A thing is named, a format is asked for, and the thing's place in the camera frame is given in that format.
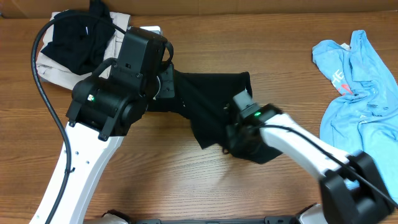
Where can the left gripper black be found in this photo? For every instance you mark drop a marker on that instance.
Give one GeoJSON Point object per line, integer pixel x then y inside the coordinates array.
{"type": "Point", "coordinates": [166, 89]}

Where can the black polo shirt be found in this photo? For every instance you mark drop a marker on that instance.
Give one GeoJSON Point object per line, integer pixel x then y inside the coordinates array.
{"type": "Point", "coordinates": [207, 101]}

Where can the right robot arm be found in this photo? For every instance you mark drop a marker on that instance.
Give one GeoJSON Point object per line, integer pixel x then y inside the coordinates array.
{"type": "Point", "coordinates": [351, 187]}

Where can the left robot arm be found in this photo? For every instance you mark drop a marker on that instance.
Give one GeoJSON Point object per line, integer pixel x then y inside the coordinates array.
{"type": "Point", "coordinates": [103, 108]}

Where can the folded black garment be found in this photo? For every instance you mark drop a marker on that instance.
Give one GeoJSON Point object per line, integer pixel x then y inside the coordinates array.
{"type": "Point", "coordinates": [78, 42]}

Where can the folded beige garment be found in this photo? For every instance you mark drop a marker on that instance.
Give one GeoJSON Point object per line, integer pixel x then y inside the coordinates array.
{"type": "Point", "coordinates": [53, 72]}

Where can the light blue t-shirt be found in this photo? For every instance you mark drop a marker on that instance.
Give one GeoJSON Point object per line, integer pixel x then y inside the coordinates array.
{"type": "Point", "coordinates": [364, 116]}

